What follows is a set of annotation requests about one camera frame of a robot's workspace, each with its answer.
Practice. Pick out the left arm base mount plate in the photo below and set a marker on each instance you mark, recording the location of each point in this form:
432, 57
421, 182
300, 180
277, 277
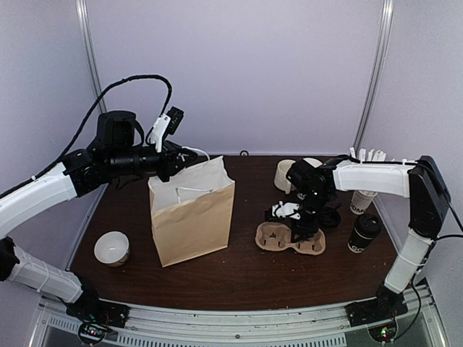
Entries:
99, 312

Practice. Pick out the aluminium front rail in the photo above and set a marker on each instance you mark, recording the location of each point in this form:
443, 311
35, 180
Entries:
326, 325

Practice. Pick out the left aluminium frame post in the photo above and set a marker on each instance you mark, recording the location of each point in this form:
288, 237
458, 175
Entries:
84, 23

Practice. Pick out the stack of black paper cups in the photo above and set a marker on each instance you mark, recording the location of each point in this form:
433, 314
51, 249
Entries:
314, 163

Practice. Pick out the black plastic cup lid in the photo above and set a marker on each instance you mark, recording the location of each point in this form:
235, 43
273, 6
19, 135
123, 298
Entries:
368, 225

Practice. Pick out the white cup holding straws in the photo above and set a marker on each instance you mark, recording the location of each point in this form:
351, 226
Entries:
361, 200

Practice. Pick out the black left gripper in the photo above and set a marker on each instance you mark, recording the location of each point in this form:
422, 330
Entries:
169, 165

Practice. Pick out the white ceramic bowl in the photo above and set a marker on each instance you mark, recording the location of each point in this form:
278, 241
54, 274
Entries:
112, 249

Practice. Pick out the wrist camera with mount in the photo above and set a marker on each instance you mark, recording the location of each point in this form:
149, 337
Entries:
166, 124
283, 210

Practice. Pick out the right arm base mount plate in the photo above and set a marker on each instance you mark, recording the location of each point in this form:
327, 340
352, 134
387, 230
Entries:
374, 310

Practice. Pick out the cardboard cup carrier tray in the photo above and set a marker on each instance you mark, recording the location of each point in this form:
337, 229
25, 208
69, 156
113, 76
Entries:
276, 237

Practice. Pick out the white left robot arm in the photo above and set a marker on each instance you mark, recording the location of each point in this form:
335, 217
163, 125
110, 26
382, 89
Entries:
119, 149

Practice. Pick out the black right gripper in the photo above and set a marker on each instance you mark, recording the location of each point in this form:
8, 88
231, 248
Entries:
308, 230

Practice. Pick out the cream ribbed ceramic mug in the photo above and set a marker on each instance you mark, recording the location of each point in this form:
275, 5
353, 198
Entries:
280, 180

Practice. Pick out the aluminium frame post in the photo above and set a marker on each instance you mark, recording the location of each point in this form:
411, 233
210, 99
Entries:
384, 34
84, 23

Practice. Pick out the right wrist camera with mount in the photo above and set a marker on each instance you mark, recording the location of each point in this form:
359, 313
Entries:
283, 210

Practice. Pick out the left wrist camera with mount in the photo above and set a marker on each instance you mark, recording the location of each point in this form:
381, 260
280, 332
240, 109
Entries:
166, 124

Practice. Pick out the right aluminium frame post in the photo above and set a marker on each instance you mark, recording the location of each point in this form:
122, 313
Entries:
384, 34

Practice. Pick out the wrapped white straws bundle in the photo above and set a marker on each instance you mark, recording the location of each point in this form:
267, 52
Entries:
367, 155

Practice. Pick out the black paper coffee cup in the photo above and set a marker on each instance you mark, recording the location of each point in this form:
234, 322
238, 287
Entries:
358, 243

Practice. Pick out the brown paper takeout bag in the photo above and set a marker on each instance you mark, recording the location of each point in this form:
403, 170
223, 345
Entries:
191, 214

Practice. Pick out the stack of black cup lids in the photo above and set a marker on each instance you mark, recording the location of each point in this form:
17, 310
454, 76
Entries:
329, 218

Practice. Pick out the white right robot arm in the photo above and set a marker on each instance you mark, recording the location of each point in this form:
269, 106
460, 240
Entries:
418, 181

